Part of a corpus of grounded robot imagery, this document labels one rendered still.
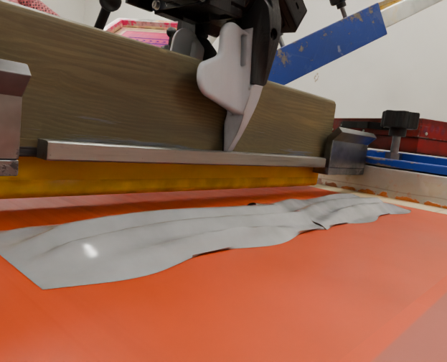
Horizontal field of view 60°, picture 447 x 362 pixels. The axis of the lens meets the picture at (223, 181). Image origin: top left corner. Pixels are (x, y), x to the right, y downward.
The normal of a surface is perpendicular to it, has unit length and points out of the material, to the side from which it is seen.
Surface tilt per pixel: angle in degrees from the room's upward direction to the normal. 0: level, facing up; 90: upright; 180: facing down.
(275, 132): 90
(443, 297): 0
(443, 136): 90
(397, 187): 90
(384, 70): 90
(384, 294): 0
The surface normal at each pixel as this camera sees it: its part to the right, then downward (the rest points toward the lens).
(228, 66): 0.74, 0.06
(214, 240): 0.50, -0.69
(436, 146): 0.30, 0.15
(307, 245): 0.11, -0.99
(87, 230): 0.54, -0.79
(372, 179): -0.67, 0.01
